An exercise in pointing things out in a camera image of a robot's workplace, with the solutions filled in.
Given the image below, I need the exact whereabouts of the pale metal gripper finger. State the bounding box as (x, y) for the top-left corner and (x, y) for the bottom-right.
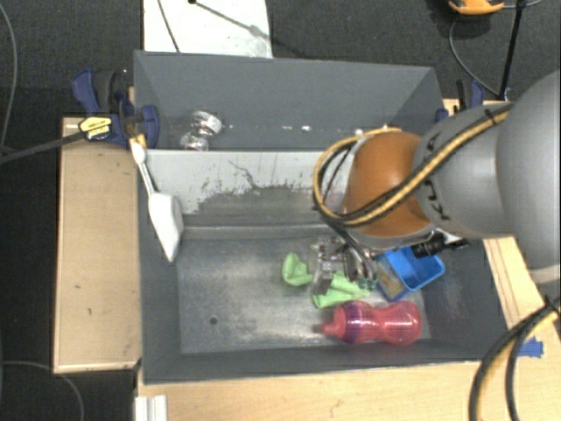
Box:
(312, 260), (334, 296)
(342, 257), (361, 282)

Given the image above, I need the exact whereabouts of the light green cloth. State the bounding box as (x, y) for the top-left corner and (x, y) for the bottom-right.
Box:
(280, 252), (378, 310)

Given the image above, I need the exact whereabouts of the red plastic bottle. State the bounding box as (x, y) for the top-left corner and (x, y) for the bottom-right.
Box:
(321, 300), (423, 346)

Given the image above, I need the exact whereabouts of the blue plastic box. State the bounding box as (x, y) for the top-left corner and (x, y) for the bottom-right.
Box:
(374, 246), (446, 303)

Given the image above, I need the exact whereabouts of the grey metal bin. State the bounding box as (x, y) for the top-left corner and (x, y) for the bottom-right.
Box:
(131, 49), (512, 385)

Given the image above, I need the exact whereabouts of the white plastic scoop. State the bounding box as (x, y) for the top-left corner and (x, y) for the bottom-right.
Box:
(129, 140), (185, 263)

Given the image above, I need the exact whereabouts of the clear glass thing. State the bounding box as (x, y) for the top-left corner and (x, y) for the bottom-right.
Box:
(179, 110), (224, 152)

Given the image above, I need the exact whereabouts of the pale wood board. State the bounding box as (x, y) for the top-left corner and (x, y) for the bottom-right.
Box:
(52, 112), (144, 375)

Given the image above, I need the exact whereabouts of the black cylinder on white bracket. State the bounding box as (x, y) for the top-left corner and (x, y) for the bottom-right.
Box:
(410, 229), (471, 258)

